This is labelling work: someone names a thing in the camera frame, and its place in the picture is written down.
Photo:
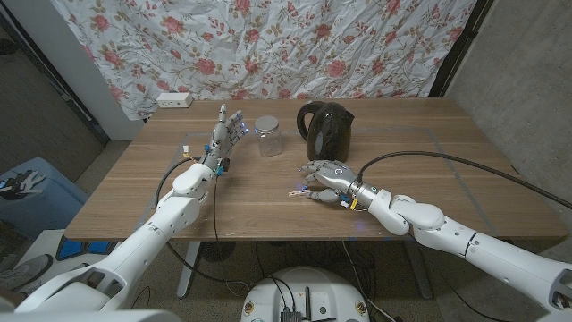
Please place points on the clear jar with metal lid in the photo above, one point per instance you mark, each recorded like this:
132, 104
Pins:
269, 138

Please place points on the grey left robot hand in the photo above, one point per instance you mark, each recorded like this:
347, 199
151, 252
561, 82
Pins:
221, 138

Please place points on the white robot mobile base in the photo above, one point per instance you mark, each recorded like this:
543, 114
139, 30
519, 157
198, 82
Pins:
304, 286

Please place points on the black antenna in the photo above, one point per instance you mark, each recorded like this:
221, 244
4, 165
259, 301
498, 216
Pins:
308, 304

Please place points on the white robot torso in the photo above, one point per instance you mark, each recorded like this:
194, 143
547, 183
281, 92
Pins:
89, 316

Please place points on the white board with blue patches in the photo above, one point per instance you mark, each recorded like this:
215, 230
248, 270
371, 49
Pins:
80, 248

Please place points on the blue storage bin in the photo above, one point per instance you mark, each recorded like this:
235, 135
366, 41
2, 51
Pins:
40, 210

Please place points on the white power strip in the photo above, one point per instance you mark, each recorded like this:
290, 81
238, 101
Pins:
174, 100

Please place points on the black and white gloves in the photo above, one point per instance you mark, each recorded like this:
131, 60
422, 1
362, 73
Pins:
20, 184

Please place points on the wooden clothespin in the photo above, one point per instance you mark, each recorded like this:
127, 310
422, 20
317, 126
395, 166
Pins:
298, 193

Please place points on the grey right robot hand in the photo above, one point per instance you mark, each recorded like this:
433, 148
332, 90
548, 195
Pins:
335, 176

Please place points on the black round fan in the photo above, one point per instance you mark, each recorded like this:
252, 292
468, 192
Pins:
217, 250

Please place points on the grey table leg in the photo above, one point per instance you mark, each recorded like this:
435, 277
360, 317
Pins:
420, 273

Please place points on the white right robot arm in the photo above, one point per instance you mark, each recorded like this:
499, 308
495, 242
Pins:
447, 232

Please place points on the black electronics box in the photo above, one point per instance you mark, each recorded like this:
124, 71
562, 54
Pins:
291, 316

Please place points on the black electric kettle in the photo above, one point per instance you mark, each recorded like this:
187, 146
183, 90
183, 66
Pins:
330, 132

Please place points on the black backdrop stand pole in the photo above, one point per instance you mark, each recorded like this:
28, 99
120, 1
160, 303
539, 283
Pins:
460, 49

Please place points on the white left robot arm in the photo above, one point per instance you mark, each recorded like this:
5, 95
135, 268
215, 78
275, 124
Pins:
147, 237

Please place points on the floral backdrop sheet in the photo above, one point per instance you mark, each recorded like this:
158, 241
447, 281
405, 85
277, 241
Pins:
268, 44

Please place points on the white table leg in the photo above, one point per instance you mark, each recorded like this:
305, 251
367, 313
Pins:
187, 273

